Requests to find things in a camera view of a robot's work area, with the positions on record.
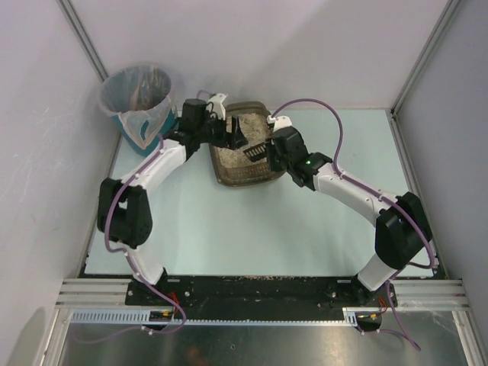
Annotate black litter scoop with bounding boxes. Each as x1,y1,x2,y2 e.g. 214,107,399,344
243,142,267,162

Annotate brown litter box tray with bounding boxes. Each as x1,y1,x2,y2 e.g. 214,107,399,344
209,101,283,188

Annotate clear plastic bin liner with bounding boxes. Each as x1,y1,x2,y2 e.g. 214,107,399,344
98,64,179,149

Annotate teal trash bin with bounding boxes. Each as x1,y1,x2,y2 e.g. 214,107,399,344
99,65,181,156

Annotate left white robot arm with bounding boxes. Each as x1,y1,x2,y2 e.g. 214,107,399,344
97,93,248,284

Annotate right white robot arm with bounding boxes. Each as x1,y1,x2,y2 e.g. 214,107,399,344
265,127,434,304

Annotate cat litter pellets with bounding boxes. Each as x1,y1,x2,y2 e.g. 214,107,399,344
217,113,270,169

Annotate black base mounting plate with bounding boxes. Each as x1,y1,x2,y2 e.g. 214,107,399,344
125,274,397,325

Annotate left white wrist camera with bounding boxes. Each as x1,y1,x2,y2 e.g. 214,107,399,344
207,93,227,120

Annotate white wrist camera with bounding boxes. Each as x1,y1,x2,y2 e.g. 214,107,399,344
266,116,292,133
207,93,227,120

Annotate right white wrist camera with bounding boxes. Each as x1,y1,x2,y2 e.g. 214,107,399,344
266,116,292,133

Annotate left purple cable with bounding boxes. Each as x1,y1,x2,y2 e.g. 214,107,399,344
72,135,188,344

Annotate purple cable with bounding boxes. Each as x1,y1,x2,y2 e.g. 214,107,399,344
270,98,438,352
72,135,188,344

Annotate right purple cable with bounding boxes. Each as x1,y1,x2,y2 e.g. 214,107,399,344
270,98,438,352

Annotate grey slotted cable duct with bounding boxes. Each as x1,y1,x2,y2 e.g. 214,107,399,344
70,307,386,327

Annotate aluminium frame rail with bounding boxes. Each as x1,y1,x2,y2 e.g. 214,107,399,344
393,279,470,311

